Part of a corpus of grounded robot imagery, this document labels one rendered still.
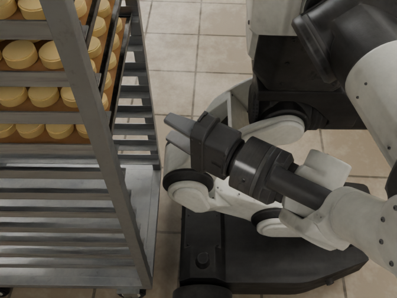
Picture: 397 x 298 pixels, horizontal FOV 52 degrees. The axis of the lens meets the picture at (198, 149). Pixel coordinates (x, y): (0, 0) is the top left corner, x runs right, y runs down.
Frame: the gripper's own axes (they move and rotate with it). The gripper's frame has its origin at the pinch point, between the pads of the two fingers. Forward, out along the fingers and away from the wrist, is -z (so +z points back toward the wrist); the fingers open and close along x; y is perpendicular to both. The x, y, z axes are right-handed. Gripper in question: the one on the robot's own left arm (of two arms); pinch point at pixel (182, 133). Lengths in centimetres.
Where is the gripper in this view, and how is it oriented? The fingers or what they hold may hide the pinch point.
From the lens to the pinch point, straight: 68.0
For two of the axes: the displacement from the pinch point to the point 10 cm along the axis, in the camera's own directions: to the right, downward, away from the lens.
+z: 8.6, 4.1, -3.0
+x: 0.0, -5.8, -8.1
